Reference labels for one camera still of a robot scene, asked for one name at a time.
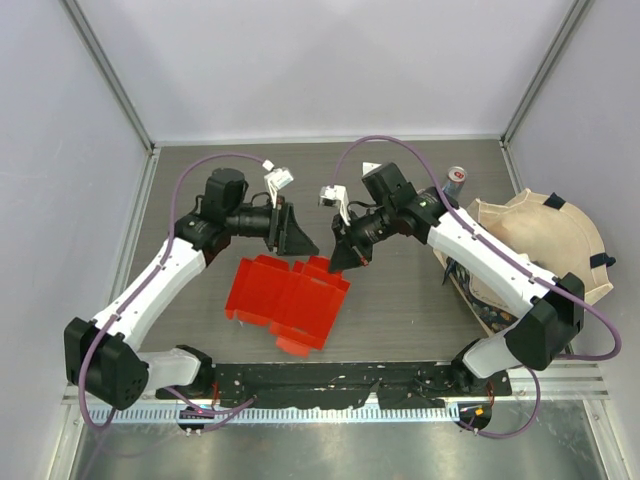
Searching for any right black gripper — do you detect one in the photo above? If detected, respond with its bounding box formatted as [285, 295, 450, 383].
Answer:
[329, 203, 398, 273]

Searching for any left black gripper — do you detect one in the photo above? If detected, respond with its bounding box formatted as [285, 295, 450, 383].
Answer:
[226, 194, 318, 256]

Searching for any red paper box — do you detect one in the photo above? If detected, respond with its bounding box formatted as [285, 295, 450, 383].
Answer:
[225, 255, 350, 357]

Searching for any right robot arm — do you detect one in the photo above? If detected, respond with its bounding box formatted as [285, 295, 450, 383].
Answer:
[319, 162, 584, 395]

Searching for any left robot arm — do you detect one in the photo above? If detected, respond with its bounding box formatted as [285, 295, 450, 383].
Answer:
[64, 163, 319, 411]

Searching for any crumpled white paper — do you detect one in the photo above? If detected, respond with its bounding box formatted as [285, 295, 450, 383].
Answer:
[362, 162, 381, 176]

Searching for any silver drink can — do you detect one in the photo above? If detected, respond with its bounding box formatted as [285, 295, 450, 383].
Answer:
[442, 166, 467, 199]

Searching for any beige tote bag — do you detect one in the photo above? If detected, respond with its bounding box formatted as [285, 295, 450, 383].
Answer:
[434, 189, 616, 335]

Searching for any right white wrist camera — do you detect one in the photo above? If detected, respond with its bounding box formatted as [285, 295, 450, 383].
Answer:
[318, 185, 351, 225]

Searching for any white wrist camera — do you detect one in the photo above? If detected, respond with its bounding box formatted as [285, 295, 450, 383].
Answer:
[262, 159, 294, 208]
[318, 185, 351, 225]

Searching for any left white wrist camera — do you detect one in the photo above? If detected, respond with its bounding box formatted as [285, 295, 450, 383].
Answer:
[262, 159, 294, 208]

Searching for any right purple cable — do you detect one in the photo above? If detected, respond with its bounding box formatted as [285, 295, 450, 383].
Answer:
[331, 135, 623, 439]

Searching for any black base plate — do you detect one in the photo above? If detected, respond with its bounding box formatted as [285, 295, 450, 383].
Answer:
[176, 362, 512, 410]

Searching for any white slotted cable duct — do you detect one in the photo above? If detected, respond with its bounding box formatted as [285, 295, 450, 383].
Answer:
[112, 402, 459, 425]

